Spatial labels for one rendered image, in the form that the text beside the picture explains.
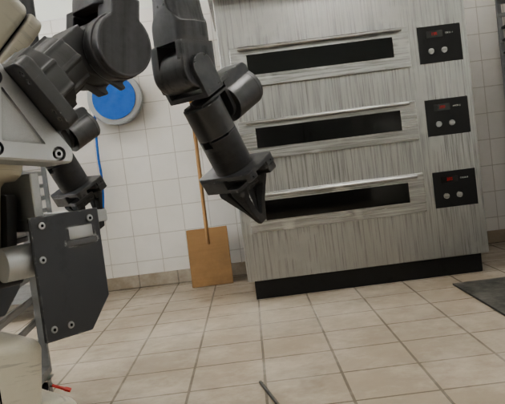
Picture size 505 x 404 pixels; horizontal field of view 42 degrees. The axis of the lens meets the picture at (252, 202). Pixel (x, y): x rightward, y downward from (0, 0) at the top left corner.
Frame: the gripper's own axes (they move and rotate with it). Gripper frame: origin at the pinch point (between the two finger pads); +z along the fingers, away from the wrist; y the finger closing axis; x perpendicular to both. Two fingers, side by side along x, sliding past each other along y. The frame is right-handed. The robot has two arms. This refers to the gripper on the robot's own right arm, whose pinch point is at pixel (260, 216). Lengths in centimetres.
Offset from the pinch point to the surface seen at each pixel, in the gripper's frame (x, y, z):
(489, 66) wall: -401, 137, 140
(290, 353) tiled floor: -88, 122, 131
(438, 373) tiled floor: -89, 52, 132
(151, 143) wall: -229, 328, 79
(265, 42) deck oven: -241, 192, 34
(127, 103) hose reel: -227, 326, 43
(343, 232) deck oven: -206, 169, 151
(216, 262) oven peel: -193, 280, 165
